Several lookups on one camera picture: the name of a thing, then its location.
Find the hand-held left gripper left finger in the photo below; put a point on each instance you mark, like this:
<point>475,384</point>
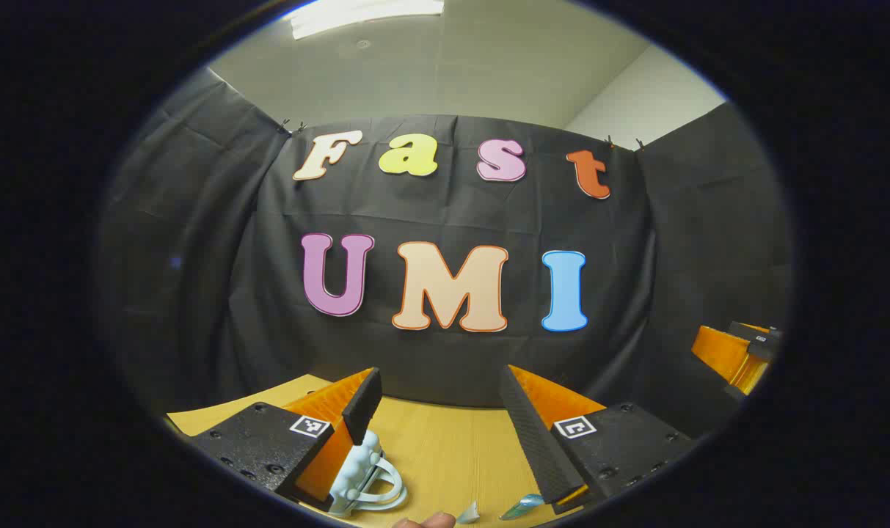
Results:
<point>362,407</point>

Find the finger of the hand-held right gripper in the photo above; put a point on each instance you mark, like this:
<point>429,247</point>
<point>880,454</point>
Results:
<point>720,356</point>

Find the black backdrop cloth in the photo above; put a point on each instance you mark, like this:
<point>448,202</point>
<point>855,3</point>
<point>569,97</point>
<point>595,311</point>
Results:
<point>452,213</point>

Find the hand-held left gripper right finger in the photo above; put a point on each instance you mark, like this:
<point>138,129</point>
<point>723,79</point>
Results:
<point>533,440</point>

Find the small pale blue suitcase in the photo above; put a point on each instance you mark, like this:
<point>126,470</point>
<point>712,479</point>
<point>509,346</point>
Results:
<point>360,477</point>

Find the pale blue skincare tube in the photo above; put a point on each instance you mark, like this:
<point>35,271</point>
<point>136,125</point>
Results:
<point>469,513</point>

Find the ceiling light panel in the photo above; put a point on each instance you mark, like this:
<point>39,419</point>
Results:
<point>364,15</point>

